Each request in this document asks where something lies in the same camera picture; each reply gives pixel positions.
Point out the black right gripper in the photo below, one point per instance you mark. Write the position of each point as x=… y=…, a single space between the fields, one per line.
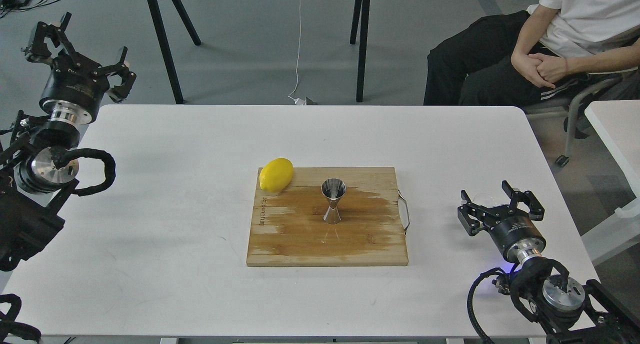
x=513 y=233

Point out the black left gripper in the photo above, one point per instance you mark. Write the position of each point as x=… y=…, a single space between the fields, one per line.
x=70 y=91

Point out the steel double jigger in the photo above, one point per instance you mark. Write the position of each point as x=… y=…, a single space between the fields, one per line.
x=333 y=189

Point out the clear glass measuring cup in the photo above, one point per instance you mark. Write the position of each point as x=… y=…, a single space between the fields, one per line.
x=484 y=199

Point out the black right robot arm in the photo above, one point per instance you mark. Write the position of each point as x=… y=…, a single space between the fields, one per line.
x=542 y=289

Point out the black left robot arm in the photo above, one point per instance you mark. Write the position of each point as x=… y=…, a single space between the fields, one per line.
x=43 y=166

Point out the grey office chair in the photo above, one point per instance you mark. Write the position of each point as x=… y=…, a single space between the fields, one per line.
x=579 y=92

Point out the white side table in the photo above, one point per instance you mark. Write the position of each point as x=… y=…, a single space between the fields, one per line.
x=617 y=124

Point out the seated person white shirt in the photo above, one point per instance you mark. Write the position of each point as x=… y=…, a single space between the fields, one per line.
x=516 y=59

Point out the bamboo cutting board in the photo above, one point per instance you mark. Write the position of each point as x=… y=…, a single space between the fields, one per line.
x=287 y=228

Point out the yellow lemon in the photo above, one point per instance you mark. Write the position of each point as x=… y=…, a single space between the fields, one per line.
x=276 y=175

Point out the black metal table frame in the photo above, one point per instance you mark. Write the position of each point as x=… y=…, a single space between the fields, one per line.
x=257 y=44

